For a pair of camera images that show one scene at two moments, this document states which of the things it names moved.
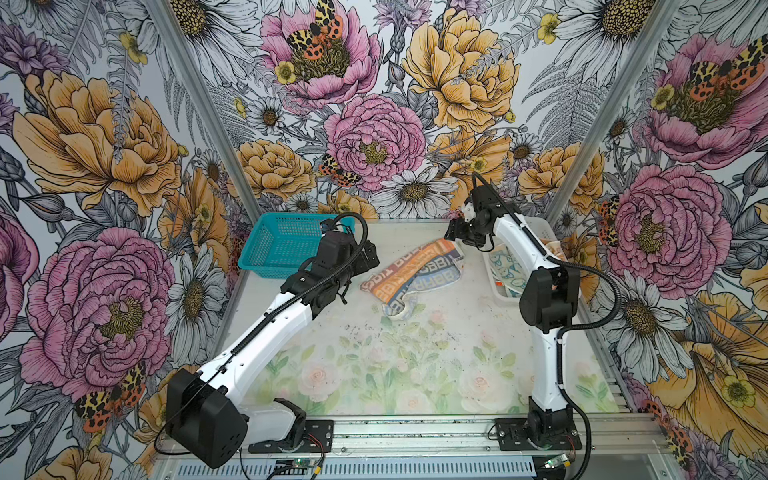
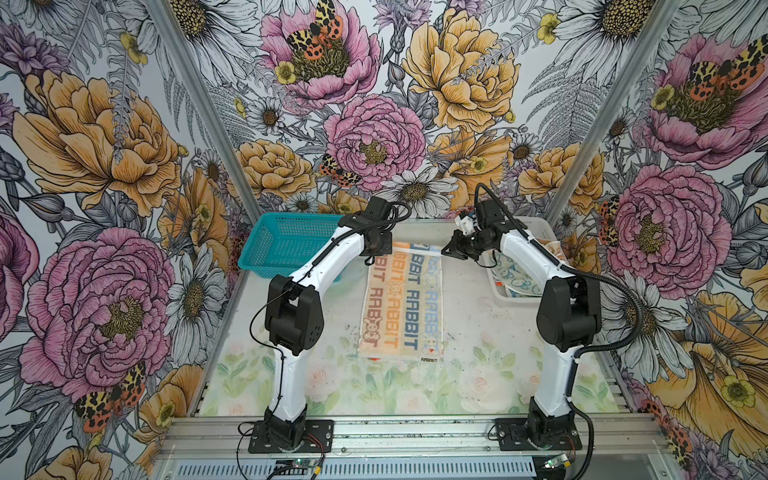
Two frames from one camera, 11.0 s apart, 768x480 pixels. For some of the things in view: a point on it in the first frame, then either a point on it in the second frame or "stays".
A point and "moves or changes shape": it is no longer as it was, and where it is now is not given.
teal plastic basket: (281, 243) stays
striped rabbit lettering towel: (436, 265) moves or changes shape
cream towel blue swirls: (508, 270) stays
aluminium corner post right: (595, 154) stays
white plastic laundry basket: (540, 229) stays
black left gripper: (362, 264) → (386, 247)
